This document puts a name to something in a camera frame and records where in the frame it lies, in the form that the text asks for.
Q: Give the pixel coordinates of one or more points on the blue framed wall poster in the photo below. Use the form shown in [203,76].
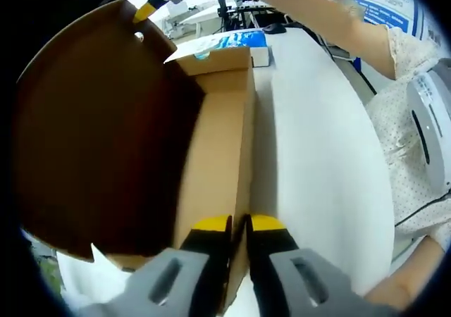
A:
[384,10]

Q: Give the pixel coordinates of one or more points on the blue soft tissue packet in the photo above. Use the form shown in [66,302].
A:
[243,38]

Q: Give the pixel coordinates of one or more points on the white chest-worn device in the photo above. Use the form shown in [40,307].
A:
[433,119]

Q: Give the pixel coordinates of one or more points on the brown cardboard shoe box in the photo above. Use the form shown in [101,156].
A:
[211,137]

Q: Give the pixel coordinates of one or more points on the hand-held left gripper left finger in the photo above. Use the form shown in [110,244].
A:
[158,281]

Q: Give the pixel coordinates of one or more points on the person in dotted white shirt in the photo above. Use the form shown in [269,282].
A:
[398,137]

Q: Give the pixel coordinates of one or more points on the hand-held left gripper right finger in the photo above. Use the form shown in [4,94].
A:
[317,281]

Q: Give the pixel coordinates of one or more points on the black metal stand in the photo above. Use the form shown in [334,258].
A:
[221,3]

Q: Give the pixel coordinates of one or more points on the black computer mouse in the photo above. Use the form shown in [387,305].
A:
[275,28]

